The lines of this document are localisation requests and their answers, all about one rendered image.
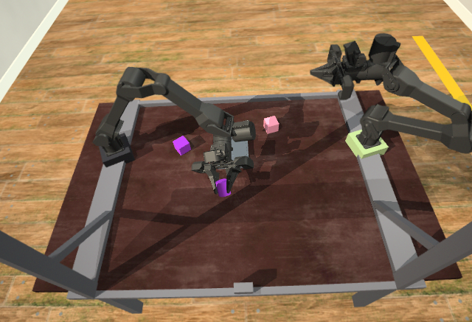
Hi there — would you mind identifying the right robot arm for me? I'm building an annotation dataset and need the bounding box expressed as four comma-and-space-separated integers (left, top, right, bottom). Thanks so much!
342, 33, 472, 154

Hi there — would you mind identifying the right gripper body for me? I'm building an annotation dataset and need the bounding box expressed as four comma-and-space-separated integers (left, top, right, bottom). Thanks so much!
327, 44, 368, 100

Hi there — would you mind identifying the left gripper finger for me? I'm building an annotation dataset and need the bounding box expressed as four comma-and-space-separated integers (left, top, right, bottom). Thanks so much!
225, 167, 241, 193
203, 169, 219, 194

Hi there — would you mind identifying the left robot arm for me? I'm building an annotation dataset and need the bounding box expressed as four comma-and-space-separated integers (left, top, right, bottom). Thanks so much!
93, 66, 256, 163

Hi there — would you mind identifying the purple cylinder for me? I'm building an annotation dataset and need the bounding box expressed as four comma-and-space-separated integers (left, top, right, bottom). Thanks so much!
215, 179, 231, 197

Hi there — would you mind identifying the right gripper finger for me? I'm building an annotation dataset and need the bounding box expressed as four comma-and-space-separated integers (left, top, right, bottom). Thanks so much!
310, 56, 336, 71
310, 65, 339, 87

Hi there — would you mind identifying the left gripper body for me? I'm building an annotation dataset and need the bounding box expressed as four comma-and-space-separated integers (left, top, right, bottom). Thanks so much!
192, 141, 254, 173

